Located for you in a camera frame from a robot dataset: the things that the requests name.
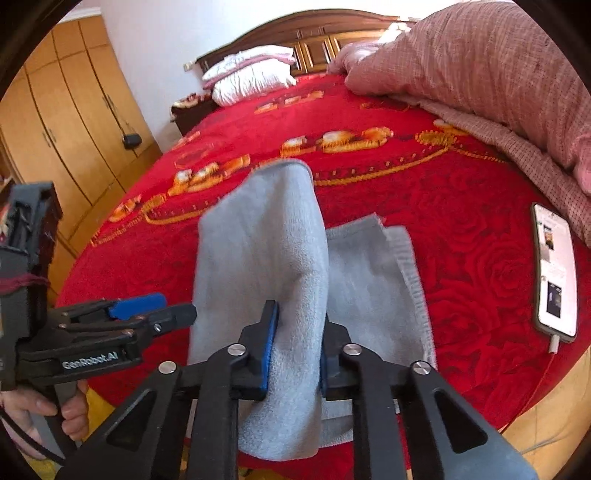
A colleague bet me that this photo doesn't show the yellow fuzzy blanket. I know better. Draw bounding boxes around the yellow fuzzy blanket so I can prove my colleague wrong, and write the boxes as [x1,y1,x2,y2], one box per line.
[22,388,114,479]

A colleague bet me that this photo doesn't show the upper white pillow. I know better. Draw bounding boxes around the upper white pillow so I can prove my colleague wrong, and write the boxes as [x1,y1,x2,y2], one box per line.
[202,45,296,89]

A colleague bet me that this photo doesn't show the white charging cable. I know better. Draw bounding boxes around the white charging cable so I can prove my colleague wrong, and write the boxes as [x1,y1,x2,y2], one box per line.
[498,333,562,434]

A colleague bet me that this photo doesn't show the person's left hand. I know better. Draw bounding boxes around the person's left hand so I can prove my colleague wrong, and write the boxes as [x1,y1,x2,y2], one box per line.
[1,380,89,444]

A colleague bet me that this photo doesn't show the pink checkered quilt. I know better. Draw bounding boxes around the pink checkered quilt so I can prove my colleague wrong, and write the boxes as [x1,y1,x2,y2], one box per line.
[328,2,590,242]

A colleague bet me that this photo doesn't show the cloth on nightstand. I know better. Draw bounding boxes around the cloth on nightstand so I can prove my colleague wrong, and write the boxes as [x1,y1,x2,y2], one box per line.
[171,92,211,110]

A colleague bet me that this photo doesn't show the lower white pillow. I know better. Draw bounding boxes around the lower white pillow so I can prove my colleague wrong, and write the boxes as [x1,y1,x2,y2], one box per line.
[211,59,297,107]

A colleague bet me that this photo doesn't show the white smartphone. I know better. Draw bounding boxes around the white smartphone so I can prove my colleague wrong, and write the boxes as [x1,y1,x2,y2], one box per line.
[531,203,578,343]

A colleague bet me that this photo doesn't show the dark wooden nightstand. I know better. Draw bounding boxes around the dark wooden nightstand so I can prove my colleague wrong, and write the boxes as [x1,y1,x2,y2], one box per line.
[170,99,219,136]

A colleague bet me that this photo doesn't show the red floral bedspread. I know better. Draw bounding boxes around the red floral bedspread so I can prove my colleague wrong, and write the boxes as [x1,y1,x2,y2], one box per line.
[58,75,590,437]

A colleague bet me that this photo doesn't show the white pillow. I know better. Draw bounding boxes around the white pillow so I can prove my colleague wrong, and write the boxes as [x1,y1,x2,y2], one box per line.
[211,59,297,107]
[202,45,296,89]

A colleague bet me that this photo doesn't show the small black hanging bag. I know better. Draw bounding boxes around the small black hanging bag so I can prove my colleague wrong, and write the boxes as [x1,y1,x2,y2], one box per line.
[122,133,142,150]

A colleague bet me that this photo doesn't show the dark wooden headboard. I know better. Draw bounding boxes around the dark wooden headboard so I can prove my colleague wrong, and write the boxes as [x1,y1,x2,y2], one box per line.
[195,9,417,76]

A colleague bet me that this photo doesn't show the wooden wardrobe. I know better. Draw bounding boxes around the wooden wardrobe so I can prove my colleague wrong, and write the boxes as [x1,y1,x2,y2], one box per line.
[1,15,161,299]

